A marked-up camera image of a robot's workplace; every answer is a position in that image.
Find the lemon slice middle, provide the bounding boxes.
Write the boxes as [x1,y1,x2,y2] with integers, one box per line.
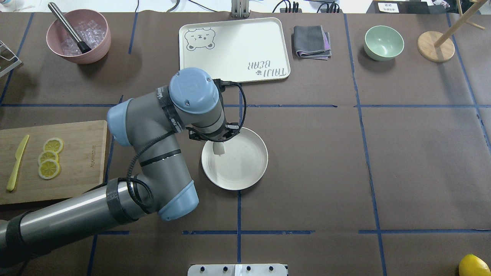
[38,150,59,166]

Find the black power strip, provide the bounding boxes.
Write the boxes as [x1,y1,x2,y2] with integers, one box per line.
[272,0,342,14]

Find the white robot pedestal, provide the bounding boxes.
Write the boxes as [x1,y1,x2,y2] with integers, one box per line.
[187,263,289,276]

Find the white steamed bun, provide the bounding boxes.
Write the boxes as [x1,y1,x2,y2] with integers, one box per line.
[212,142,226,156]

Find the yellow plastic knife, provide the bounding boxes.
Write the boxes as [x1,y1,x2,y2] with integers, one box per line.
[6,135,30,192]

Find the wooden cutting board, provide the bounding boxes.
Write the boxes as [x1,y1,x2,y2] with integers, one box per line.
[0,120,107,205]

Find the pink bowl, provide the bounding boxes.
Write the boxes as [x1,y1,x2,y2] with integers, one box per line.
[46,9,112,64]

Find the cream round plate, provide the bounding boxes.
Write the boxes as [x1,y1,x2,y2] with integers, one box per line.
[201,127,269,191]

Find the lemon slice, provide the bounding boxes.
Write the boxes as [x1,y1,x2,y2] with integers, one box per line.
[38,159,60,180]
[43,137,64,154]
[38,150,59,166]

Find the cream bear tray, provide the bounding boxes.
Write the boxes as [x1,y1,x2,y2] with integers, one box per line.
[179,17,291,83]

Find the green bowl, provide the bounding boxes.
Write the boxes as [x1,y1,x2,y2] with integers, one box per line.
[364,26,405,61]

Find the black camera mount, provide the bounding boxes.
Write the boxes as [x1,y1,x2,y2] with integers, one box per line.
[186,122,242,143]

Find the grey folded cloth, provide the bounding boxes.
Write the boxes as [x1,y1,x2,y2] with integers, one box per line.
[293,26,332,60]

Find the wooden mug stand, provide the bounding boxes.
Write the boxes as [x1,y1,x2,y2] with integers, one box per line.
[416,0,486,63]

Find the black box white label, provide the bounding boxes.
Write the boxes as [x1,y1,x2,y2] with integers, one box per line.
[367,0,407,14]

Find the aluminium frame post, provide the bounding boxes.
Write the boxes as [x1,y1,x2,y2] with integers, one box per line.
[231,0,250,18]

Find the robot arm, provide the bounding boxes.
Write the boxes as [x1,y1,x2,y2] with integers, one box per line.
[1,68,231,268]

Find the white cup rack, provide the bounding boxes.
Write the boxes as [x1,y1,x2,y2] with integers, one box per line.
[0,41,22,77]

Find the clear ice cubes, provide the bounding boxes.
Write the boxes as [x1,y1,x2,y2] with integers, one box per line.
[61,20,106,56]

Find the yellow lemon near lime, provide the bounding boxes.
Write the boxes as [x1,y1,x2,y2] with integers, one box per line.
[458,255,491,276]

